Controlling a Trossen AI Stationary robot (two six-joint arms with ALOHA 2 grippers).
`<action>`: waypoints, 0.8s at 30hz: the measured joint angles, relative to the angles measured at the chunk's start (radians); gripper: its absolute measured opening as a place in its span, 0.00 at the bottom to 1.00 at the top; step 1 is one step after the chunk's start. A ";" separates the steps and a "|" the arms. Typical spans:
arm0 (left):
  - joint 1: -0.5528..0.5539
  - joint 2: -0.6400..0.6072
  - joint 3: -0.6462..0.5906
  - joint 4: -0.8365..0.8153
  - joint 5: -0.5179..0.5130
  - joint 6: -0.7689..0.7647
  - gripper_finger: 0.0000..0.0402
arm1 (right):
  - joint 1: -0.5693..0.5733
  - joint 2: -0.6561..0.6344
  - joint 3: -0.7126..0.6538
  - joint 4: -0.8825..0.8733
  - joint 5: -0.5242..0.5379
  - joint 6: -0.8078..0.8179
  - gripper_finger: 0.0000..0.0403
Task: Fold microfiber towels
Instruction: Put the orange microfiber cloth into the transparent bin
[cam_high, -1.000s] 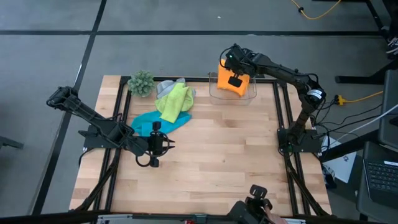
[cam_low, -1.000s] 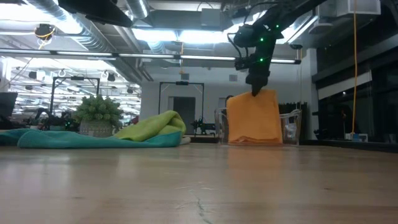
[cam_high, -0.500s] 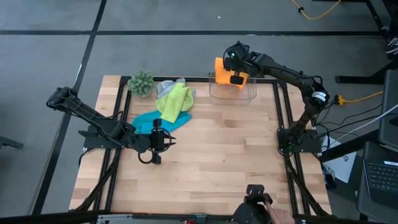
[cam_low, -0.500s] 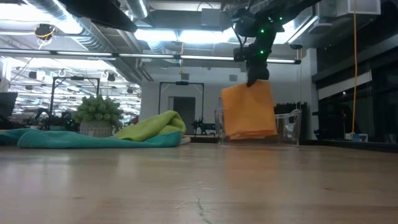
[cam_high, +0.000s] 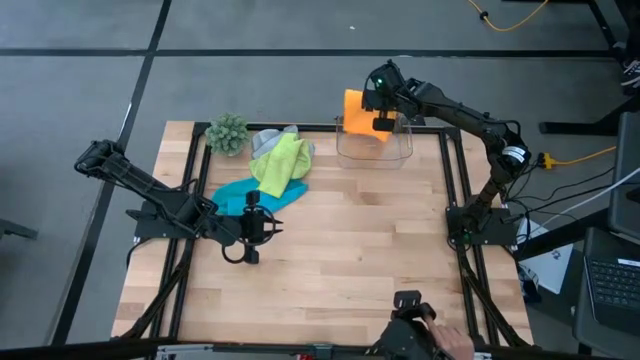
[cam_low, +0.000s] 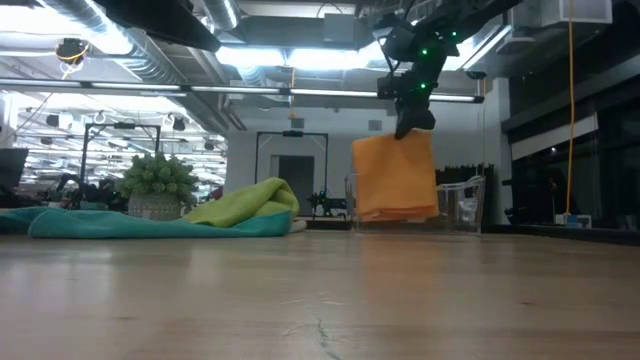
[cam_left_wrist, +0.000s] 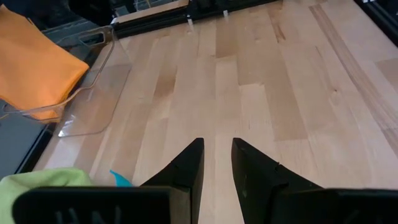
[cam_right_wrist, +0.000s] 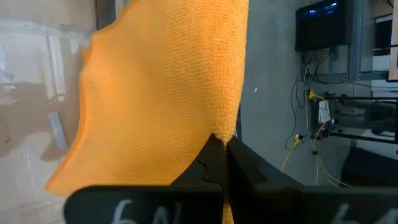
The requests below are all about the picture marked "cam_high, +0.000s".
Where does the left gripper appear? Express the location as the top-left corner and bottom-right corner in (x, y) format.
(218, 189), (285, 266)

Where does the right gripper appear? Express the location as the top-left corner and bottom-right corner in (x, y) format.
(361, 58), (420, 133)

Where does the orange microfiber towel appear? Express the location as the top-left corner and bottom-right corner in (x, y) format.
(342, 88), (397, 144)

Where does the teal microfiber towel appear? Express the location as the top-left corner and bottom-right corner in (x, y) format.
(210, 176), (310, 218)

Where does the lime green microfiber towel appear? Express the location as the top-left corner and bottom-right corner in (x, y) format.
(248, 131), (315, 200)

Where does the clear plastic bin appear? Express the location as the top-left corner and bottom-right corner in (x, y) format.
(334, 113), (415, 170)

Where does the grey microfiber towel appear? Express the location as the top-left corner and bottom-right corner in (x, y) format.
(250, 124), (317, 162)

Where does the green artificial potted plant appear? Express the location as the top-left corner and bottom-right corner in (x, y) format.
(204, 112), (250, 157)

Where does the person's hand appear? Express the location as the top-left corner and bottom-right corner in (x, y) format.
(428, 315), (476, 360)

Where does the black rig crossbar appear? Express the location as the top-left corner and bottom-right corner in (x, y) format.
(0, 338), (640, 360)

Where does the black side desk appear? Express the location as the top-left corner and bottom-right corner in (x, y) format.
(513, 208), (640, 360)

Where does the white paper bag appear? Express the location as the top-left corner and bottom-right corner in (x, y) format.
(517, 219), (575, 295)

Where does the dark grey monitor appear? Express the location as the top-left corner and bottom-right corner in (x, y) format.
(607, 112), (640, 241)

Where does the grey chair leg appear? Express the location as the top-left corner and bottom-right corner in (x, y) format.
(0, 218), (40, 241)

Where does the black laptop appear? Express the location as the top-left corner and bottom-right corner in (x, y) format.
(582, 227), (640, 335)

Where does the black aluminium table frame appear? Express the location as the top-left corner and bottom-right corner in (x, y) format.
(119, 121), (534, 349)

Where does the yellow floor cable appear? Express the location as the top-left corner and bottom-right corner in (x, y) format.
(467, 0), (550, 33)

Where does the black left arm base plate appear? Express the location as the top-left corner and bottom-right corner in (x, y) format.
(124, 199), (206, 241)

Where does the yellow extension cord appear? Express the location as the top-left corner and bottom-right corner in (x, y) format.
(542, 145), (618, 170)

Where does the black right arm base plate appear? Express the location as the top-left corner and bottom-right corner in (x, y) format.
(446, 205), (519, 247)

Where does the black desk frame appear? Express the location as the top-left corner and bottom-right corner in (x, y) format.
(538, 0), (640, 136)

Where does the white cable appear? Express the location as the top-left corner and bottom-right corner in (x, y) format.
(574, 167), (640, 206)

